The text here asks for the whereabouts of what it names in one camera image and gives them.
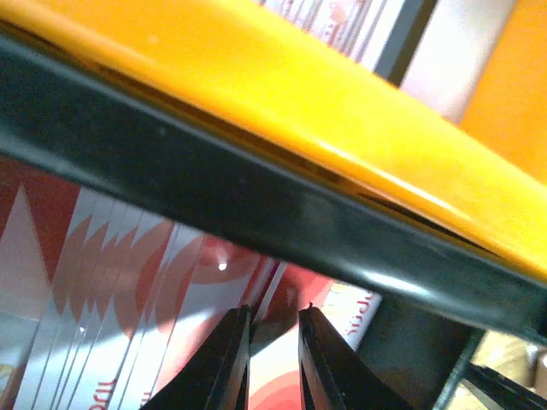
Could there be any stack of white cards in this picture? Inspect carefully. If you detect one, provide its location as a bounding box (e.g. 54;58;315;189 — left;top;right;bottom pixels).
260;1;515;122

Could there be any yellow bin with white cards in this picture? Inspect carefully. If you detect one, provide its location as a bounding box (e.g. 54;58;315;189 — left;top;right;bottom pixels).
1;1;546;280

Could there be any black bin with red cards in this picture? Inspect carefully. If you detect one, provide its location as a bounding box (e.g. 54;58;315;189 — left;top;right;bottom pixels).
1;25;546;409

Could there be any stack of red-white cards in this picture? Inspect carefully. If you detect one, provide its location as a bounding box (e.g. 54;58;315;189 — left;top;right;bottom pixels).
0;155;384;410

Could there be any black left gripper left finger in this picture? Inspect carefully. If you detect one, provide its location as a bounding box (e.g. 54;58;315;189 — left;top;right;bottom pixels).
144;305;251;410

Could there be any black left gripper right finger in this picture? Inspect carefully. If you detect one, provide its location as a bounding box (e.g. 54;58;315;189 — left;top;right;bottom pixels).
298;306;411;409

